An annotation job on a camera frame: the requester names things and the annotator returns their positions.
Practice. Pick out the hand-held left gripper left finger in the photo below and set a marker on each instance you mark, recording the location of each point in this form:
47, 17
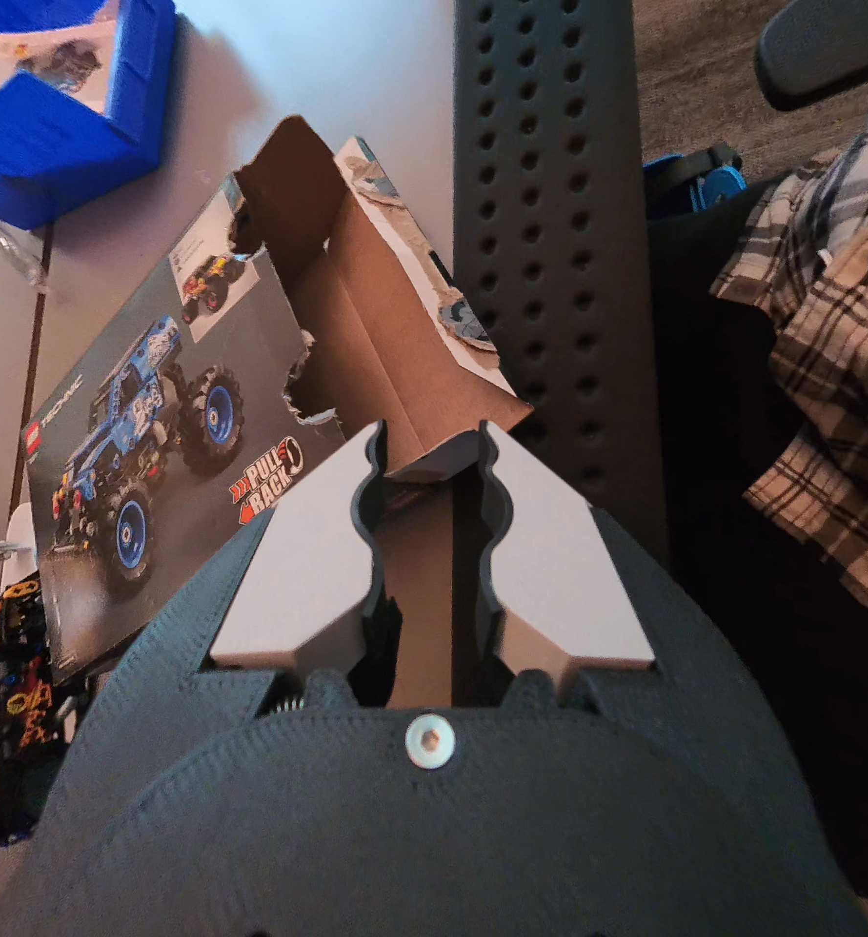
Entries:
295, 585

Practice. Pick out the person's plaid shirt torso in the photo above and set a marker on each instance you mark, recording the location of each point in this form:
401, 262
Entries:
836, 351

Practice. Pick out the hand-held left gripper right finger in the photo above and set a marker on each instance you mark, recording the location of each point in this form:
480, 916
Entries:
573, 585

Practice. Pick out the white book stand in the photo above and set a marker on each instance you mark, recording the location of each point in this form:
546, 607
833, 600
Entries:
22, 542

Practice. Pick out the flame-printed toy monster truck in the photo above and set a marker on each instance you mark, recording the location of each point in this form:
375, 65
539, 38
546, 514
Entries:
9, 695

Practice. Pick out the grey chair seat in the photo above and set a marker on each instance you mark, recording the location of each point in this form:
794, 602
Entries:
829, 51

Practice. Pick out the grey desk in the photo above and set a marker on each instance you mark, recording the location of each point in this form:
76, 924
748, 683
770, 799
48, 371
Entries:
295, 66

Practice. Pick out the blue storage bin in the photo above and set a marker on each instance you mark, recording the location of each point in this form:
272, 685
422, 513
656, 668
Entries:
53, 146

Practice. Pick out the dark toy box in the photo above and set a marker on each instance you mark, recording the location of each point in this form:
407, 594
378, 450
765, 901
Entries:
185, 454

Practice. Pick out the black perforated chair armrest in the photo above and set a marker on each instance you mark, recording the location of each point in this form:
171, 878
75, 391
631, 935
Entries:
551, 256

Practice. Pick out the shiny clear plastic bag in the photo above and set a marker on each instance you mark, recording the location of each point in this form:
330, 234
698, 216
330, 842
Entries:
9, 249

